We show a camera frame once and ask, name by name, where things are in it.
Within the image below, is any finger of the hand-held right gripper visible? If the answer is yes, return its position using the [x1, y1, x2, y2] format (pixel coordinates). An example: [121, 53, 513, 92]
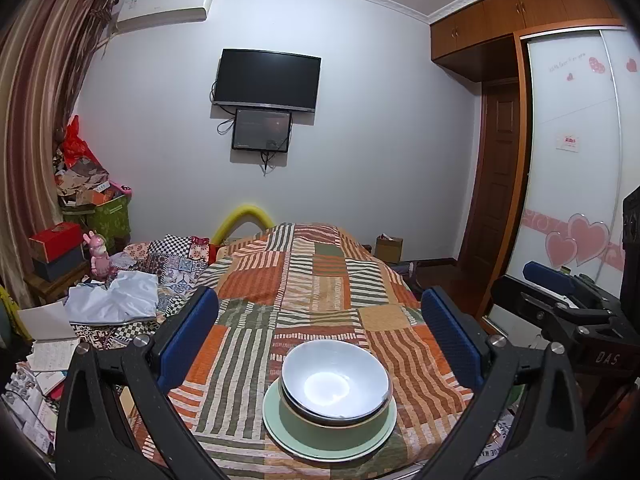
[490, 275, 616, 356]
[524, 261, 621, 318]

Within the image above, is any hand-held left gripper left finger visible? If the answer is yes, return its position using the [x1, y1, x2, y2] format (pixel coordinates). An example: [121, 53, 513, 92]
[55, 286, 236, 480]

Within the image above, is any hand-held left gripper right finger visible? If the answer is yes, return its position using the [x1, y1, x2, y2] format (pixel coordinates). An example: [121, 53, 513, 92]
[415, 286, 586, 480]

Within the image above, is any white dotted bowl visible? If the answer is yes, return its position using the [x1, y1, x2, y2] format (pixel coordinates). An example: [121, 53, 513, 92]
[281, 340, 392, 421]

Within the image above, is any green bowl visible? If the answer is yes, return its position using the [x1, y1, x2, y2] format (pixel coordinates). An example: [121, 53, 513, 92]
[278, 385, 397, 429]

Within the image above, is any light green plate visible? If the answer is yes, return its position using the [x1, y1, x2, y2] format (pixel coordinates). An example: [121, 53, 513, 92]
[262, 375, 398, 462]

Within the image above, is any checkered quilt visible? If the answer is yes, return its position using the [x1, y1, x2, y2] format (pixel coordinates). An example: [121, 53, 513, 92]
[70, 232, 221, 351]

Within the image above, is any white cloth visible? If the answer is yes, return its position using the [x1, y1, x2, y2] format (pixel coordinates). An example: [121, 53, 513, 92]
[64, 270, 160, 325]

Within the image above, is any white sliding wardrobe door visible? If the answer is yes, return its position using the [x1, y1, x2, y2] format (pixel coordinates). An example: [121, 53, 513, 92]
[487, 25, 640, 331]

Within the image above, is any brown wooden door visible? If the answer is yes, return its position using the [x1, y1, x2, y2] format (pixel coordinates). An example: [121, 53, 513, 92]
[462, 80, 523, 318]

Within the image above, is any cardboard box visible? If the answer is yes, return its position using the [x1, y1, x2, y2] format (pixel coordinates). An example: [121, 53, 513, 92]
[375, 234, 404, 263]

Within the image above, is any pink rabbit toy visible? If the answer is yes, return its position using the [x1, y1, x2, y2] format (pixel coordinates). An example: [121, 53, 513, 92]
[81, 230, 113, 281]

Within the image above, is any patchwork bedspread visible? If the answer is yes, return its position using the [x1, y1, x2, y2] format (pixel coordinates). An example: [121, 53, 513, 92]
[130, 221, 501, 480]

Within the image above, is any yellow pool noodle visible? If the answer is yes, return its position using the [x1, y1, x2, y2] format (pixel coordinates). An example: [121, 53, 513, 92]
[210, 203, 273, 246]

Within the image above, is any open notebook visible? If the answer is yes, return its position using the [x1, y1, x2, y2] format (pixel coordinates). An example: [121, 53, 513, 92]
[26, 338, 81, 373]

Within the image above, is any green storage box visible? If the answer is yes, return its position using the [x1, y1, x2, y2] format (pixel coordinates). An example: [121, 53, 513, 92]
[82, 195, 132, 243]

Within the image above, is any wooden side table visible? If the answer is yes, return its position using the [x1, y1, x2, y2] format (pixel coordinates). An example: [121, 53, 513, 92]
[22, 265, 93, 306]

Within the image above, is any dark grey box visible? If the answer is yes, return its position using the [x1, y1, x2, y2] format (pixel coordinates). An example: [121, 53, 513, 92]
[31, 245, 88, 282]

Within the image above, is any red box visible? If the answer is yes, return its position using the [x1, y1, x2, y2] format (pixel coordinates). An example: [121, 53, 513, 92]
[28, 223, 83, 262]

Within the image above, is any pile of printed papers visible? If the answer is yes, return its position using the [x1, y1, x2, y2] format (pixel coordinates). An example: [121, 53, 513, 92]
[2, 360, 66, 456]

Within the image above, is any pile of paper bags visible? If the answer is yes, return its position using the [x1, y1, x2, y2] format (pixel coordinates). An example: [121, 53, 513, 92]
[52, 155, 113, 208]

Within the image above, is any small black monitor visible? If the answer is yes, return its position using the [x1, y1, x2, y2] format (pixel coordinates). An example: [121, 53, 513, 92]
[231, 107, 293, 152]

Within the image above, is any red plastic bag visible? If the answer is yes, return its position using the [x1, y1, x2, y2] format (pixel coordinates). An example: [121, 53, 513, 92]
[61, 115, 103, 168]

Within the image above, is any wooden overhead cabinet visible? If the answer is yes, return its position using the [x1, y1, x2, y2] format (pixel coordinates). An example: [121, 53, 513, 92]
[430, 0, 626, 81]

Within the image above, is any striped curtain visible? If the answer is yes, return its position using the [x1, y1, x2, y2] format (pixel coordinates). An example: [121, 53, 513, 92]
[0, 0, 118, 306]

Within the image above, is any white air conditioner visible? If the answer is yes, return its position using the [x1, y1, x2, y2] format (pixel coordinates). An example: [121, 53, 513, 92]
[116, 0, 215, 36]

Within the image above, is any black wall television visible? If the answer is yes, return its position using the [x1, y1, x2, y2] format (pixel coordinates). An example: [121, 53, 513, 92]
[212, 48, 322, 113]

